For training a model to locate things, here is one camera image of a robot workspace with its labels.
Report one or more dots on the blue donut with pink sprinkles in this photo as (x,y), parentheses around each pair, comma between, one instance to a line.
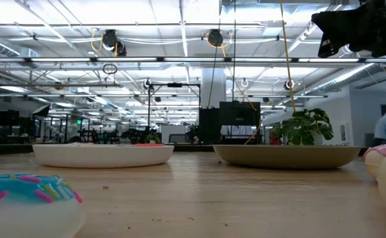
(21,215)

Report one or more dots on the red sugar donut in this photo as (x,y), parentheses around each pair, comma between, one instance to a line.
(149,144)

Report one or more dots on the white building column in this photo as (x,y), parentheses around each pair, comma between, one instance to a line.
(213,89)

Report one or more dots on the black aluminium table frame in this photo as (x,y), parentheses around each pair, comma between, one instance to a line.
(1,149)

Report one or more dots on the person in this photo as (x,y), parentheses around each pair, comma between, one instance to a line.
(383,129)

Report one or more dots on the black equipment cabinet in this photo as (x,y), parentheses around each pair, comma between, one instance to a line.
(239,114)

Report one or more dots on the white plant pot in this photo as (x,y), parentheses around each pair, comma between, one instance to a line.
(318,139)

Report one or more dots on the pink frosted donut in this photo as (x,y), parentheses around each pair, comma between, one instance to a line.
(373,160)

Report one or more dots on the grey round plate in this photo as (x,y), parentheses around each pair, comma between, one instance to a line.
(285,158)

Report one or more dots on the black gantry frame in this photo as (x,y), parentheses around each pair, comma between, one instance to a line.
(149,105)

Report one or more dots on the white round plate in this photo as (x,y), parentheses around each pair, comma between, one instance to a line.
(100,157)

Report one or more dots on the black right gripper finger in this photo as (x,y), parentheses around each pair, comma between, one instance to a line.
(335,28)

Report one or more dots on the green leafy plant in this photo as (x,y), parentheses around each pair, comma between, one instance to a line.
(303,127)

